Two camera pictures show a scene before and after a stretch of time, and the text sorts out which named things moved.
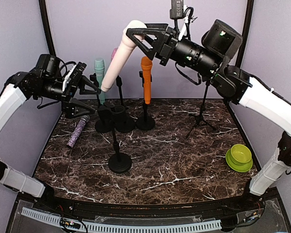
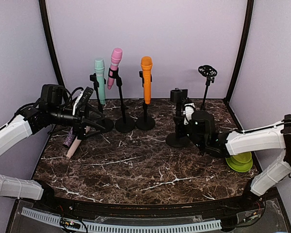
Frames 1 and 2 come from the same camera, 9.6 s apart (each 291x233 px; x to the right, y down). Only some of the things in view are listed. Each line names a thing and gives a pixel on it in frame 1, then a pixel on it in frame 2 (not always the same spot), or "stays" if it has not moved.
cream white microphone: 127,46 → 76,143
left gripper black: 69,102 → 79,128
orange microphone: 146,63 stays
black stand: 119,163 → 179,139
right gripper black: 163,50 → 178,124
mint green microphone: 99,67 stays
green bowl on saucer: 238,158 stays
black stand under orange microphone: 145,123 stays
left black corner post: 45,16 stays
